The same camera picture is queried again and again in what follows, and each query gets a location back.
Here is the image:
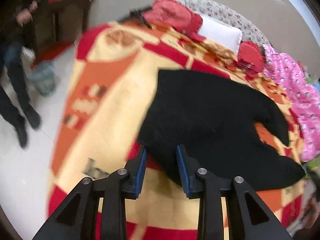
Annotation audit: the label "dark wooden side table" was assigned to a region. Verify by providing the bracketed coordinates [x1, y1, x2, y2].
[29, 0, 94, 61]

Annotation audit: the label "bystander in dark clothes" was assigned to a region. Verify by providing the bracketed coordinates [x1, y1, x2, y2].
[1, 0, 41, 148]

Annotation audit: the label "black pants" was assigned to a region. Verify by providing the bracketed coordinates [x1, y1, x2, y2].
[138, 69, 305, 191]

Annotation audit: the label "orange yellow red blanket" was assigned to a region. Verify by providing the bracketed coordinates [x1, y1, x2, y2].
[48, 22, 304, 239]

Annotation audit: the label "white pillow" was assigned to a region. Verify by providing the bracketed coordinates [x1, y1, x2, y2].
[198, 14, 242, 56]

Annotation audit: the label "small red ruffled cushion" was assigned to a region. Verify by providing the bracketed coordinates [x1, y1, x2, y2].
[236, 41, 265, 77]

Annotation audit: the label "pink penguin quilt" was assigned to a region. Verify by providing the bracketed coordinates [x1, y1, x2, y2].
[263, 44, 319, 162]

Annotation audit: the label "green mesh waste basket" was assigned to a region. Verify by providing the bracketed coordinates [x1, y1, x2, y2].
[27, 60, 56, 96]

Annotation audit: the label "large red ruffled cushion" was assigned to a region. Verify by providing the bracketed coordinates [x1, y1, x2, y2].
[143, 0, 204, 42]

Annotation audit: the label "floral headboard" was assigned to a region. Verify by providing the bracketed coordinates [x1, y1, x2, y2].
[175, 0, 271, 47]

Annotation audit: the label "black tripod device on bed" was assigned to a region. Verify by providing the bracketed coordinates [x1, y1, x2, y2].
[116, 5, 152, 29]

